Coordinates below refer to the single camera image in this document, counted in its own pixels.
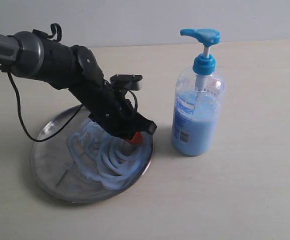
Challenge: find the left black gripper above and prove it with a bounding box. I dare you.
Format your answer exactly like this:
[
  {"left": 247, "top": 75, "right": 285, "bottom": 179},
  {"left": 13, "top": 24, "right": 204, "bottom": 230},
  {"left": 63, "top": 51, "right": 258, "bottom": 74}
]
[{"left": 68, "top": 83, "right": 157, "bottom": 145}]

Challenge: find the blue soap smear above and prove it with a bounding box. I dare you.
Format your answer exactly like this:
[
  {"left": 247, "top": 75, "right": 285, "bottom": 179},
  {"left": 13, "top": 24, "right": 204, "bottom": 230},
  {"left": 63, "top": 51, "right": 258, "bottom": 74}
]
[{"left": 66, "top": 119, "right": 153, "bottom": 191}]

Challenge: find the blue pump lotion bottle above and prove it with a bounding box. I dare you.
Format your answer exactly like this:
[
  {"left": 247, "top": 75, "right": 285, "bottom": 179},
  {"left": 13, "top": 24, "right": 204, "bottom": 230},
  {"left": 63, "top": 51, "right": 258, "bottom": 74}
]
[{"left": 171, "top": 28, "right": 226, "bottom": 156}]

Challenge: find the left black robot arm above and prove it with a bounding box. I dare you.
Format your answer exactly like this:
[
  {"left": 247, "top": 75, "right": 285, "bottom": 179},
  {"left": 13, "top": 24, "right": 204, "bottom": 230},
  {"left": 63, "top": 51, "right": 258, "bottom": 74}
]
[{"left": 0, "top": 23, "right": 157, "bottom": 143}]

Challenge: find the round steel plate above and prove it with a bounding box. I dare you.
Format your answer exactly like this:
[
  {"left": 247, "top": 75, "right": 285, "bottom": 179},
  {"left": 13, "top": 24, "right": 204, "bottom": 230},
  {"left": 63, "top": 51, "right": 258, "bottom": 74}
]
[{"left": 30, "top": 106, "right": 154, "bottom": 204}]

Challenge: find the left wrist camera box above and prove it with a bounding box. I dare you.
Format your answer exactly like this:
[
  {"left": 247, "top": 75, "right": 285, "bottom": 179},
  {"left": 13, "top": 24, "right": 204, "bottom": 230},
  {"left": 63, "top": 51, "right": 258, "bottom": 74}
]
[{"left": 109, "top": 74, "right": 143, "bottom": 91}]

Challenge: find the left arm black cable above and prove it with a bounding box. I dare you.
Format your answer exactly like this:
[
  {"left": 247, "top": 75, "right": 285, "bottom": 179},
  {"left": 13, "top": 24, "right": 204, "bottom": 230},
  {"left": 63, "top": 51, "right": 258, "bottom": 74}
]
[{"left": 0, "top": 22, "right": 83, "bottom": 143}]

